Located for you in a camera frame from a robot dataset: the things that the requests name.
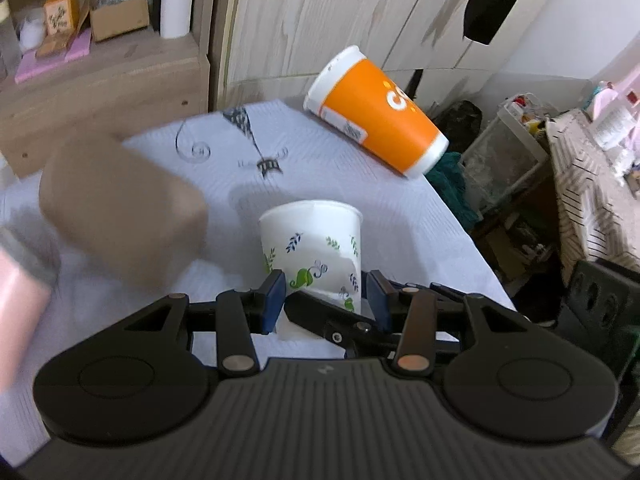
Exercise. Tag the white floral paper cup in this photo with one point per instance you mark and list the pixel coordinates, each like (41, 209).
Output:
(317, 245)

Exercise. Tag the taupe plastic cup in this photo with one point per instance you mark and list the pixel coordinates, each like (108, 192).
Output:
(144, 223)

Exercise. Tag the pink cup grey band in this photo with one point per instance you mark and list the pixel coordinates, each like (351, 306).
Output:
(27, 282)

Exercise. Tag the clear plastic storage bin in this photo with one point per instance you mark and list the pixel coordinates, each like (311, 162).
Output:
(500, 160)

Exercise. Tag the light wood wardrobe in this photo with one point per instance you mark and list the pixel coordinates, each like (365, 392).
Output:
(273, 49)

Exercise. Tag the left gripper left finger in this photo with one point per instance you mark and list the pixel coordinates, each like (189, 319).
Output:
(239, 315)

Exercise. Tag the orange floral box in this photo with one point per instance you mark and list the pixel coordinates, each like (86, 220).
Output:
(61, 15)

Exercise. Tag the wooden bookshelf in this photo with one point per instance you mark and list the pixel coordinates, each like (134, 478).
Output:
(123, 87)

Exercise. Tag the pink flat box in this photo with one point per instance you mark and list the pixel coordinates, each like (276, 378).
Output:
(31, 66)

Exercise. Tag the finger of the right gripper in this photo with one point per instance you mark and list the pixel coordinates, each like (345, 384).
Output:
(358, 336)

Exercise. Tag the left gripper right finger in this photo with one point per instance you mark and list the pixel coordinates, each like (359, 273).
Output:
(408, 315)

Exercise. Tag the orange paper cup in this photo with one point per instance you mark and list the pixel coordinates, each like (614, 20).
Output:
(355, 97)

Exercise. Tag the small white cup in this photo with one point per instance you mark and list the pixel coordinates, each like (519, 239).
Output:
(33, 30)

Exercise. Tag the lavender patterned tablecloth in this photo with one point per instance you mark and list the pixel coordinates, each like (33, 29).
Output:
(407, 232)

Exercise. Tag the small cardboard box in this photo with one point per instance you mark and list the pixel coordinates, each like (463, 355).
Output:
(118, 19)

